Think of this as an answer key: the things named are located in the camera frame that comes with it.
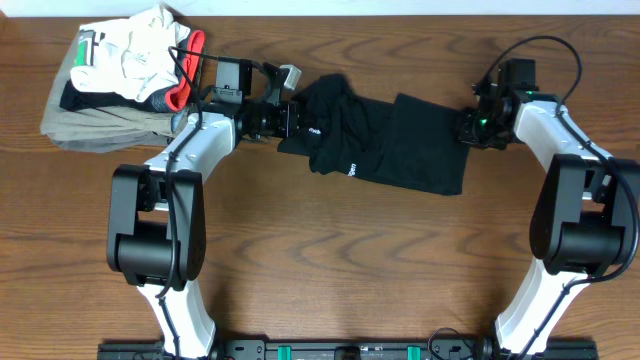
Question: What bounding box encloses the black and red garment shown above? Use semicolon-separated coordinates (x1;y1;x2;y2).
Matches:
59;30;206;113

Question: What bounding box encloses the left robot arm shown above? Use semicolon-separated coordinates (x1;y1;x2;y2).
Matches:
97;57;301;359

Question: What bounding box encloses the white crumpled garment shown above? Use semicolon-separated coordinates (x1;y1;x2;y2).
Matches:
70;5;191;102

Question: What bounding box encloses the grey-beige folded garment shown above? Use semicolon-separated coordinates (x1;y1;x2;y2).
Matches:
41;34;191;153

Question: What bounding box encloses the black t-shirt with white logo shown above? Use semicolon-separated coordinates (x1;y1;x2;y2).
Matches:
278;74;469;196

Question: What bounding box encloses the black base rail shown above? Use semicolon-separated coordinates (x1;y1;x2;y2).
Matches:
97;338;599;360

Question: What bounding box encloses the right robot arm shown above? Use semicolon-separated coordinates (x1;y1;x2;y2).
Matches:
458;59;639;359

